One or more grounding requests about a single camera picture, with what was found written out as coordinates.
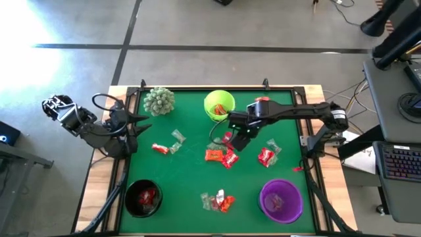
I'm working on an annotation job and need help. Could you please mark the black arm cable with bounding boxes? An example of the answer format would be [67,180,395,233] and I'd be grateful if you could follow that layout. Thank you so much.
[91,93,130,137]
[209,117,231,147]

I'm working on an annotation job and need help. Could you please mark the black plastic bucket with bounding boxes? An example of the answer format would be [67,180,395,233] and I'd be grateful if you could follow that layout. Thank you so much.
[124,179,163,219]

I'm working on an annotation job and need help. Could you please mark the purple plastic bucket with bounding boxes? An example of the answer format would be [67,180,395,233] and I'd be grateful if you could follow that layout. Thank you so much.
[258,178,304,225]

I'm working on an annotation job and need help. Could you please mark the black floor cable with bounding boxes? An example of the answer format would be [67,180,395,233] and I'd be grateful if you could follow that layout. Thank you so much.
[328,0,362,28]

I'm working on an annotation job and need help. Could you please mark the bundle of loose cables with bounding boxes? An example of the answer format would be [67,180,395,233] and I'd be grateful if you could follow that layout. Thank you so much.
[324,78,371,115]

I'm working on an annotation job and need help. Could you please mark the grey side table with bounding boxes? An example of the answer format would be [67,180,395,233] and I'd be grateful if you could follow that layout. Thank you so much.
[0,142,55,237]

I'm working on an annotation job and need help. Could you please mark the orange striped object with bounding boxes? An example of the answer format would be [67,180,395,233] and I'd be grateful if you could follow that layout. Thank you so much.
[375,0,397,36]

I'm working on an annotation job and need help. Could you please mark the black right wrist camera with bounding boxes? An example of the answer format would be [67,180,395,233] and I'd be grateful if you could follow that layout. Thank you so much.
[231,132,251,153]

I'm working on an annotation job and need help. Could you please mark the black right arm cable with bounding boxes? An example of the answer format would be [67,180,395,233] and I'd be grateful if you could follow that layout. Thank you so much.
[209,117,231,147]

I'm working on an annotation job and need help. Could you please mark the round black puck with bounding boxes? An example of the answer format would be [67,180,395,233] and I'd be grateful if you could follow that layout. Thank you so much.
[397,92,421,119]

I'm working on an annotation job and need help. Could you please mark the black aluminium table frame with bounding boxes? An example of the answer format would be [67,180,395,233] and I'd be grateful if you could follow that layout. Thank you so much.
[101,86,330,236]

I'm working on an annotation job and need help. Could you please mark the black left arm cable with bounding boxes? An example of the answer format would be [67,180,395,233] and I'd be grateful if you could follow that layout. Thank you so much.
[91,93,130,137]

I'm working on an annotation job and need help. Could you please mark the green felt mat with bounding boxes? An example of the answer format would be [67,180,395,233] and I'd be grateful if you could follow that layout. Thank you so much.
[119,89,316,234]

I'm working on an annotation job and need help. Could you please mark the grey laptop with backlit keyboard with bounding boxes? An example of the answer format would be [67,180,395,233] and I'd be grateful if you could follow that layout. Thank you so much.
[372,140,421,225]

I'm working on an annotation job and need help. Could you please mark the wooden table board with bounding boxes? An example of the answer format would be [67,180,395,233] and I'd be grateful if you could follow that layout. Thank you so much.
[74,84,359,233]

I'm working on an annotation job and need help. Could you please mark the black support strut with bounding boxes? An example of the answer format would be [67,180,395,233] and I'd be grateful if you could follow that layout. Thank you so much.
[72,171,130,236]
[305,171,358,236]

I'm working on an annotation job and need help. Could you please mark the red Skittles pack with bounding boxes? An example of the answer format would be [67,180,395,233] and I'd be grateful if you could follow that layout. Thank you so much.
[222,131,235,149]
[257,147,276,168]
[220,149,240,170]
[137,188,157,207]

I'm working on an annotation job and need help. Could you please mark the orange Reese's pack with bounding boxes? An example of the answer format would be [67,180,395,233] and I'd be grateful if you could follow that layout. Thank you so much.
[212,103,228,116]
[205,149,225,162]
[219,196,236,214]

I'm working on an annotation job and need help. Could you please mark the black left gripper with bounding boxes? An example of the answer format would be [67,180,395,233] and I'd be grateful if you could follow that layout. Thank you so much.
[108,108,153,139]

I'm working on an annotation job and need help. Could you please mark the lime green pumpkin-face bucket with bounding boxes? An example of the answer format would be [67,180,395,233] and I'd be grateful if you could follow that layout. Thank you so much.
[203,90,236,122]

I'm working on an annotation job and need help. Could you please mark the white paper sheet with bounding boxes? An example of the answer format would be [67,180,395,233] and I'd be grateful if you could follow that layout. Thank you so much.
[343,133,378,175]

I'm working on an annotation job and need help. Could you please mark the black tapered stand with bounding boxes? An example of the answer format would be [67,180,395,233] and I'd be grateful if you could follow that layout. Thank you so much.
[360,0,406,38]

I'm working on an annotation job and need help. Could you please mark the black box with blue light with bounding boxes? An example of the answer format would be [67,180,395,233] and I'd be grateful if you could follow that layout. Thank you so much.
[0,120,22,147]

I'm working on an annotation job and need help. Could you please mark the grey desk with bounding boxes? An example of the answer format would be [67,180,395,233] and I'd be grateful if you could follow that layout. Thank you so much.
[361,57,421,144]

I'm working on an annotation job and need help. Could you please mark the spiky pale green plant ball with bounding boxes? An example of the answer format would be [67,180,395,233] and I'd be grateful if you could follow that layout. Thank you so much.
[142,87,176,117]

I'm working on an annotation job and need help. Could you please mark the dark device on desk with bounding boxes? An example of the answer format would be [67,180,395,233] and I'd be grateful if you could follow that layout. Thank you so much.
[403,61,421,93]

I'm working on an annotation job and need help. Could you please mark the black slanted pole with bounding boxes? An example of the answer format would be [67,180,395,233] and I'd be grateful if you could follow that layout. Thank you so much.
[372,13,421,70]

